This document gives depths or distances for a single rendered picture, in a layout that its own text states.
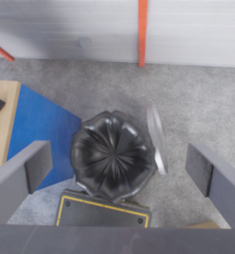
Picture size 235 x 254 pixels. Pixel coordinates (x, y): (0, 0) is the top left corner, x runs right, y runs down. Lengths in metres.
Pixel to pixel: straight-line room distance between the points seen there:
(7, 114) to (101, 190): 0.61
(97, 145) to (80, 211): 0.56
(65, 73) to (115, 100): 0.60
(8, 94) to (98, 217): 1.01
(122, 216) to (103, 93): 1.11
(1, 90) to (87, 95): 0.99
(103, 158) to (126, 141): 0.19
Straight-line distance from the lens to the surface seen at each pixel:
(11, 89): 0.99
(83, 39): 1.64
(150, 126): 1.17
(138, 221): 1.44
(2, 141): 0.96
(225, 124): 1.86
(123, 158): 1.17
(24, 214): 2.09
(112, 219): 1.45
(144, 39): 1.50
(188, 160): 0.17
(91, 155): 1.17
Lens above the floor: 1.68
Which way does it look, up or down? 79 degrees down
